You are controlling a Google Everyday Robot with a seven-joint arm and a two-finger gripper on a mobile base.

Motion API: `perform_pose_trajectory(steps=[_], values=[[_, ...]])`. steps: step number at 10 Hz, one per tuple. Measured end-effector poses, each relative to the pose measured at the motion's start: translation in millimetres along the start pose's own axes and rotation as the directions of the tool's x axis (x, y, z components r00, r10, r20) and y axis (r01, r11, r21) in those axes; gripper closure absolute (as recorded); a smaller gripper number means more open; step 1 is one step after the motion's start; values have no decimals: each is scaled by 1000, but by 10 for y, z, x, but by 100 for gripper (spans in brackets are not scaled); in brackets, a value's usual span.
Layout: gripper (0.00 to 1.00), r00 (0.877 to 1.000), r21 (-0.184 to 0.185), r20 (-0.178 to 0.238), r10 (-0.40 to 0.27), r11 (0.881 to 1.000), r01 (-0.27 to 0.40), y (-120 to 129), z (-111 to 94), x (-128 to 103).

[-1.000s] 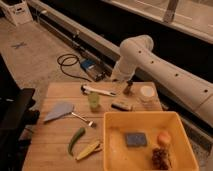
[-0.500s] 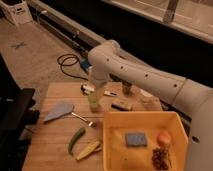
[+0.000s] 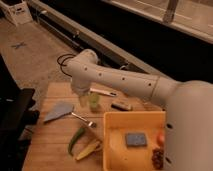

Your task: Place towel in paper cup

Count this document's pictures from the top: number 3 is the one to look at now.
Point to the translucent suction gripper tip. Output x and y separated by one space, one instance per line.
83 100

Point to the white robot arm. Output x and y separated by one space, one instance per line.
188 105

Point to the small green cup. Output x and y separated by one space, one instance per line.
93 100

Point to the metal spoon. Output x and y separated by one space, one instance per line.
89 123

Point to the green chili pepper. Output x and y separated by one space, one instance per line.
78 134

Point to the blue sponge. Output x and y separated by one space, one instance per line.
135 139

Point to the yellow plastic bin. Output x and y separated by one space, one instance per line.
117 156

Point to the black equipment at left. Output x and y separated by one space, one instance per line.
15 115

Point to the orange peach fruit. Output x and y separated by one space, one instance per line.
161 139

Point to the dark grape bunch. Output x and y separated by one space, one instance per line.
157 158

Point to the white storage crate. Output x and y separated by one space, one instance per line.
17 14

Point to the white handled tool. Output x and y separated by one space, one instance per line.
103 92

